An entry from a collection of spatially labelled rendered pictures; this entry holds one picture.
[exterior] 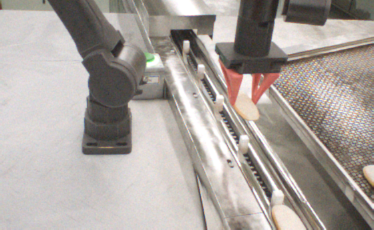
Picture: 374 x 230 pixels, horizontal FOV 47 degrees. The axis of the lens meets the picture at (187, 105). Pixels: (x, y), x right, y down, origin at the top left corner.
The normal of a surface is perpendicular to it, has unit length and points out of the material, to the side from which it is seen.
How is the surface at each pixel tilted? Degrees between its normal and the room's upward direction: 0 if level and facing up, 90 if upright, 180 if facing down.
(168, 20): 90
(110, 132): 90
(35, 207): 0
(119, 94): 90
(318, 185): 0
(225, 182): 0
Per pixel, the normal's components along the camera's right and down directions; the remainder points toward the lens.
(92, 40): -0.18, 0.29
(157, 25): 0.24, 0.51
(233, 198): 0.07, -0.86
